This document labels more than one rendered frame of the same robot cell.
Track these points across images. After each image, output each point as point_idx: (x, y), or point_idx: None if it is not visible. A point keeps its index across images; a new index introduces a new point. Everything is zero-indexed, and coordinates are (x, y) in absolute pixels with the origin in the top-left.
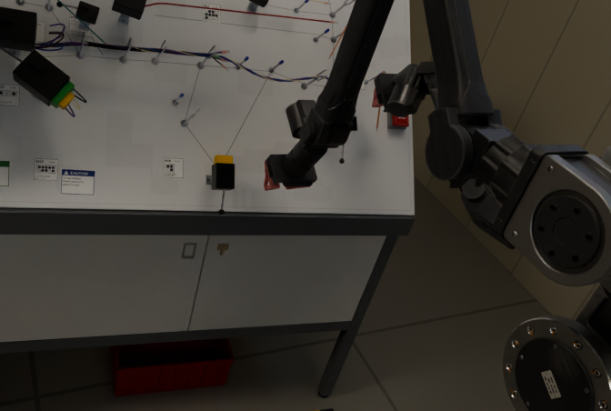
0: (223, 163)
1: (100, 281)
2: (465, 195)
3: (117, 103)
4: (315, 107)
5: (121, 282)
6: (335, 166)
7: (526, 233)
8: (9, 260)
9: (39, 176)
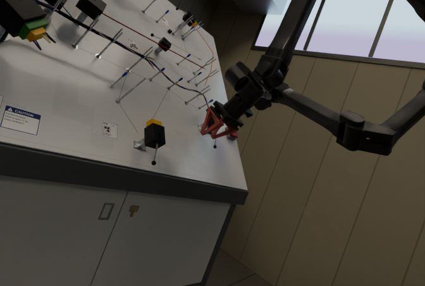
0: (157, 124)
1: (7, 246)
2: (355, 121)
3: (67, 71)
4: (267, 53)
5: (31, 247)
6: (207, 153)
7: None
8: None
9: None
